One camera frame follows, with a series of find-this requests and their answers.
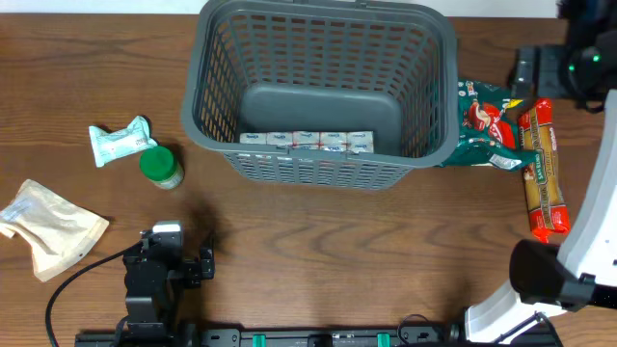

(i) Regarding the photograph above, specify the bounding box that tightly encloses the tissue multipack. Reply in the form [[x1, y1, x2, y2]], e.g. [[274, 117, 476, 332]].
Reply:
[[239, 131, 374, 153]]

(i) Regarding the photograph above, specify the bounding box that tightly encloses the green-lid jar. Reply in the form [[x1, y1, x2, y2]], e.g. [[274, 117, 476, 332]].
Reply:
[[139, 146, 184, 190]]

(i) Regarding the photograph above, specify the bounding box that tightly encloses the grey plastic basket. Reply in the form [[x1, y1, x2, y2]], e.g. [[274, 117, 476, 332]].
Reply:
[[181, 0, 459, 190]]

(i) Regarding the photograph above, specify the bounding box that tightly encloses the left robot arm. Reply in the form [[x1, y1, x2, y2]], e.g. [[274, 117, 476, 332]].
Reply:
[[112, 221, 215, 346]]

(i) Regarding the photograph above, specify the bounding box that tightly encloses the green coffee bag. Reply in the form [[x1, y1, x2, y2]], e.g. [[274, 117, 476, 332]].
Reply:
[[441, 80, 535, 172]]

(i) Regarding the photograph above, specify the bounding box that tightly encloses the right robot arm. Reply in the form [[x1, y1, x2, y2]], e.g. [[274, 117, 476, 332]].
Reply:
[[445, 1, 616, 346]]

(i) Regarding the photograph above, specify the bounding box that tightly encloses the small white-teal pouch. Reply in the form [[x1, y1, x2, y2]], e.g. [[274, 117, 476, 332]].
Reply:
[[89, 116, 158, 168]]

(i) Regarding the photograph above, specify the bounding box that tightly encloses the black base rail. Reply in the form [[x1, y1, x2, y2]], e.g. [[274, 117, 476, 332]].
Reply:
[[74, 325, 560, 347]]

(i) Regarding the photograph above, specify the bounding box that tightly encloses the beige paper pouch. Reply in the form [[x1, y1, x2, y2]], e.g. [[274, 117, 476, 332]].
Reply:
[[1, 179, 110, 282]]

